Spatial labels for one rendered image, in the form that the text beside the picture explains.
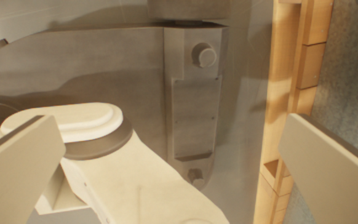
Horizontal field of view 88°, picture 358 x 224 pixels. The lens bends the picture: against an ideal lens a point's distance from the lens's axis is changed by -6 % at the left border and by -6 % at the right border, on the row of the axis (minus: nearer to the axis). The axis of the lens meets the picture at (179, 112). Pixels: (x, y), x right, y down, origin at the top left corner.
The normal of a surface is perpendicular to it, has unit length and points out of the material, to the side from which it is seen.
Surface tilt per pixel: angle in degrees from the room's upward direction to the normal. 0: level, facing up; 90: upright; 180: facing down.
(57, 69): 0
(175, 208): 115
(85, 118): 90
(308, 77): 0
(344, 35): 90
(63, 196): 90
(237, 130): 0
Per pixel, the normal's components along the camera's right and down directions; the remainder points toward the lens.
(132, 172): 0.00, -0.87
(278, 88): 0.22, 0.48
